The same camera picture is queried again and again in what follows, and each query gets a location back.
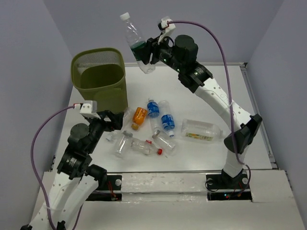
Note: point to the orange label plastic bottle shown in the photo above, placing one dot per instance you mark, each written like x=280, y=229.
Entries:
x=138, y=118

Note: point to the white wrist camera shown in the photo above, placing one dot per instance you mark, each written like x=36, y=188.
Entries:
x=87, y=109
x=166, y=28

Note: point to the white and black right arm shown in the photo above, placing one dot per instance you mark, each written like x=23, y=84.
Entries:
x=180, y=54

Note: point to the grey cap clear bottle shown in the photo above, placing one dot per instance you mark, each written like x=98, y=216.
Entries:
x=123, y=143

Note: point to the inverted Pocari Sweat blue bottle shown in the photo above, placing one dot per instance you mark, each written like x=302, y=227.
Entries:
x=167, y=120

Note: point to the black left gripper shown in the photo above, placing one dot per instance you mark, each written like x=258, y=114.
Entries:
x=117, y=120

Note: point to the upright Pocari Sweat blue bottle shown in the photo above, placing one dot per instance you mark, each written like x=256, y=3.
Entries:
x=153, y=115

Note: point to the large ribbed clear bottle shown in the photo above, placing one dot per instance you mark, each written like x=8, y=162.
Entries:
x=202, y=131

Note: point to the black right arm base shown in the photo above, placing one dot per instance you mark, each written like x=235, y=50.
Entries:
x=221, y=187

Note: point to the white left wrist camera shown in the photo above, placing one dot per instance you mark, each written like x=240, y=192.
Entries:
x=87, y=109

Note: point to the olive green mesh bin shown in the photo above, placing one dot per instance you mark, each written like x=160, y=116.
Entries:
x=99, y=75

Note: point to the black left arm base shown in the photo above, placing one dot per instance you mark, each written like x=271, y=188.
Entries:
x=109, y=191

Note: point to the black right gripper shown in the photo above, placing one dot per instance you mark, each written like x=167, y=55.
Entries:
x=152, y=45

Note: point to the green label clear bottle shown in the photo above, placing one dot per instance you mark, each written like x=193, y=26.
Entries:
x=135, y=39

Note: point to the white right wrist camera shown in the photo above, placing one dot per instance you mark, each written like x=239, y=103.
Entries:
x=166, y=28

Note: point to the silver cap clear bottle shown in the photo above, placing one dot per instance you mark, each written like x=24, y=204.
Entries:
x=165, y=142

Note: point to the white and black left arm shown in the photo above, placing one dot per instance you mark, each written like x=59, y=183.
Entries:
x=76, y=176

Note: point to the red cap clear bottle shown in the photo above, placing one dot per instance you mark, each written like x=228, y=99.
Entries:
x=145, y=147

